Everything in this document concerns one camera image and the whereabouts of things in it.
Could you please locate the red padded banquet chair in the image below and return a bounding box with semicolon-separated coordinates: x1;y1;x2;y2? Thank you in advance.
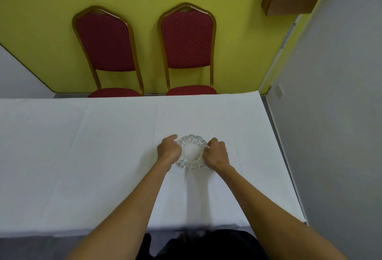
158;2;218;96
72;6;145;98

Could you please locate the person's left hand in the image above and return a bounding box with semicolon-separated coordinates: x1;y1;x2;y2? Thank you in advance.
157;134;182;172

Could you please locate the person's left forearm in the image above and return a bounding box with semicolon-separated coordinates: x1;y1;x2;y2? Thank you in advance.
66;158;172;260

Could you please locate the person's right forearm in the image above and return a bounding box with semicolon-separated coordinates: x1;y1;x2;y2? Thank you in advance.
220;164;348;260

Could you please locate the person's black clothing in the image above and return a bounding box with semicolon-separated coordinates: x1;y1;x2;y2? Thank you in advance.
135;229;270;260

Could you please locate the clear glass ashtray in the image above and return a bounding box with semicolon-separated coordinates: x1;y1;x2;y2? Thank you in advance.
175;134;208;170

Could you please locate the person's right hand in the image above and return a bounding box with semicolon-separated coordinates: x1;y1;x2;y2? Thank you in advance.
202;138;232;171

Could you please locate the white tablecloth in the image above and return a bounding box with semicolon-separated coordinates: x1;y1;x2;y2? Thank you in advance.
0;91;307;238

